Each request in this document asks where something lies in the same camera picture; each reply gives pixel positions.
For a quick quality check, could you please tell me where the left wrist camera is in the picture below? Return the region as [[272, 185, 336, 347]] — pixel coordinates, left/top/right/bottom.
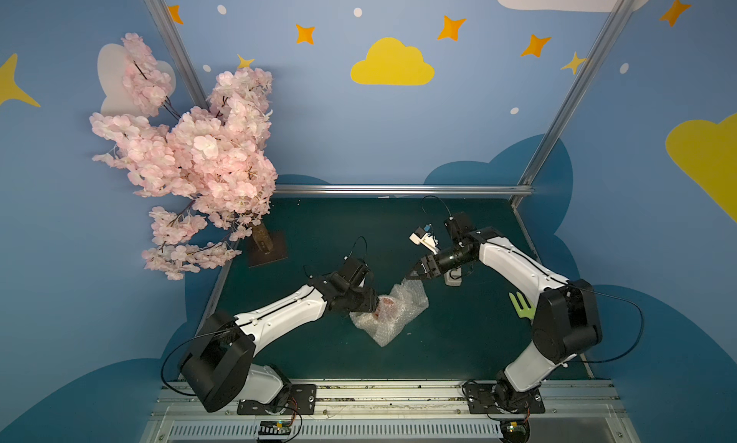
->
[[337, 257, 370, 291]]

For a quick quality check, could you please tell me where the green garden fork wooden handle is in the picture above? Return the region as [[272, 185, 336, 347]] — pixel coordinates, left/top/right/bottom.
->
[[509, 291, 535, 322]]

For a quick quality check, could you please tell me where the pink cherry blossom tree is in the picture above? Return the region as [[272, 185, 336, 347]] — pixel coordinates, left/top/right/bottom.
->
[[90, 33, 278, 281]]

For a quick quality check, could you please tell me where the bubble wrap sheet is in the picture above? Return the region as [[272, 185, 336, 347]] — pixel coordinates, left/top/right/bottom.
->
[[349, 279, 429, 347]]

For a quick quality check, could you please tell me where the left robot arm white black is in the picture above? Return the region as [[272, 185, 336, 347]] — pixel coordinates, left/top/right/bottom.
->
[[178, 270, 378, 413]]

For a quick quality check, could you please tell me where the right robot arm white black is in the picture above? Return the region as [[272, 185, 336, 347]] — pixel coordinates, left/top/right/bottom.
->
[[407, 227, 603, 393]]

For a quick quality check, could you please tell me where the white mug red inside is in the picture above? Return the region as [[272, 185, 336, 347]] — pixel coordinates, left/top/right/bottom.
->
[[373, 295, 403, 322]]

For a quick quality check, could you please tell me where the small round device right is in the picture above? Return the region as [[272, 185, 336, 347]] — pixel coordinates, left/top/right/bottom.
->
[[500, 421, 530, 443]]

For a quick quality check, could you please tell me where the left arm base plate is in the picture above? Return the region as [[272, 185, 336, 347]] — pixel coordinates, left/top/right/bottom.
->
[[237, 383, 318, 415]]

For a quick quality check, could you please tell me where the small circuit board left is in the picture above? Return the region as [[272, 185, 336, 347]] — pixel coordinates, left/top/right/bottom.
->
[[255, 420, 294, 442]]

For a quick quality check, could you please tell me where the tree base plate dark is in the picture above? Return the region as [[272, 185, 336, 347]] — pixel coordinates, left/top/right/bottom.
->
[[246, 231, 288, 268]]

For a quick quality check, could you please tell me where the aluminium rail front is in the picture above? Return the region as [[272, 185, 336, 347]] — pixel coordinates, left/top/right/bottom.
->
[[142, 379, 639, 442]]

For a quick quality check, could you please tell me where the white tape dispenser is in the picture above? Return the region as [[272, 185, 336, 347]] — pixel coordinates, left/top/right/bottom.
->
[[443, 268, 463, 288]]

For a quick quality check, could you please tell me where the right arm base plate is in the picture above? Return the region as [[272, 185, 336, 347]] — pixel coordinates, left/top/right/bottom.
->
[[461, 381, 545, 414]]

